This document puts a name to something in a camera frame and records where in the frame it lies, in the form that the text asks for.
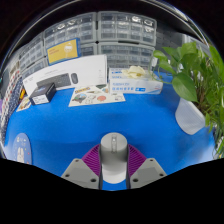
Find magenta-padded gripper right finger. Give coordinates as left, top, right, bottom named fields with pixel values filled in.
left=126, top=143, right=168, bottom=190

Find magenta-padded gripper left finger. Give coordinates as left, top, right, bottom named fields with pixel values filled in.
left=60, top=143, right=103, bottom=190

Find grey computer mouse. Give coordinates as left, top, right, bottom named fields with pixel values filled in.
left=99, top=132, right=130, bottom=185

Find round blue printed mouse pad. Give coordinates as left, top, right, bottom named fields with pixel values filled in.
left=12, top=132, right=33, bottom=165

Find green plant in white pot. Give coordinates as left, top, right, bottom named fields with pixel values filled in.
left=153, top=41, right=224, bottom=158

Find small black box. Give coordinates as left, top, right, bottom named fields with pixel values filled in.
left=29, top=82, right=57, bottom=106

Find white and blue glove box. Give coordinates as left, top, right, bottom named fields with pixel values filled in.
left=108, top=67, right=164, bottom=95

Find cream crumpled gloves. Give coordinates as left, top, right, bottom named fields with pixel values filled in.
left=121, top=65, right=148, bottom=80

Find long white keyboard box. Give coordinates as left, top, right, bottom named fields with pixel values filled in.
left=22, top=54, right=108, bottom=98

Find yellow box with blue edge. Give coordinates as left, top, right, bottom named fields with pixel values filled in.
left=45, top=37, right=82, bottom=66

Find dark wall shelf unit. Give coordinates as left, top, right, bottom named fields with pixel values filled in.
left=6, top=0, right=209, bottom=54

